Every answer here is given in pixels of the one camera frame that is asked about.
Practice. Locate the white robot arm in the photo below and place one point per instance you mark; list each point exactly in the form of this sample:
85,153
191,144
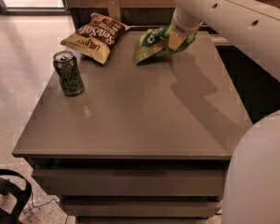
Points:
252,189

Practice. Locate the brown chip bag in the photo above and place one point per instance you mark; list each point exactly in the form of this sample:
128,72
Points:
97,38

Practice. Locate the green rice chip bag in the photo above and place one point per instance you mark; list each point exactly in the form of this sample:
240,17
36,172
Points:
154,43

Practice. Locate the left metal bracket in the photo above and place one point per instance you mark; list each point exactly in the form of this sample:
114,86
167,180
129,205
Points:
114,9

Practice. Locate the green soda can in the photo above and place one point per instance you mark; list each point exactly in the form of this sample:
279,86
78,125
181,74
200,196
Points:
65,64

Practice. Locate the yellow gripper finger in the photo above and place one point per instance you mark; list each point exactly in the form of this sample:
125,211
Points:
175,40

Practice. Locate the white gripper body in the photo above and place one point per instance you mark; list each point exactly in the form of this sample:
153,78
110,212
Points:
184,29

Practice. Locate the black chair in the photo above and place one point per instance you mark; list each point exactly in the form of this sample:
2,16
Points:
21,195

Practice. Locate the grey drawer cabinet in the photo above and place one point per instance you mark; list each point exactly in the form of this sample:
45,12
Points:
143,144

